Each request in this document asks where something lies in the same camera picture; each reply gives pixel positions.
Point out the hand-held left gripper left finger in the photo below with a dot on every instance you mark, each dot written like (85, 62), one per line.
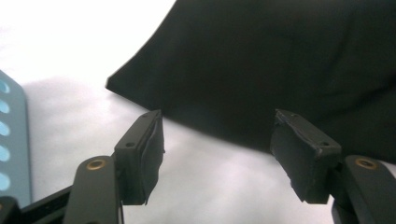
(137, 161)

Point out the white table cover board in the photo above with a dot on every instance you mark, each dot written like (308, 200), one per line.
(218, 180)

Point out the light blue perforated basket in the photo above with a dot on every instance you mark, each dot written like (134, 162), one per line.
(15, 140)

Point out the black shorts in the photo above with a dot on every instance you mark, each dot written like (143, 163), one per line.
(249, 62)

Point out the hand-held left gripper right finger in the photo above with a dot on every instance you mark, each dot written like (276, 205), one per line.
(305, 155)

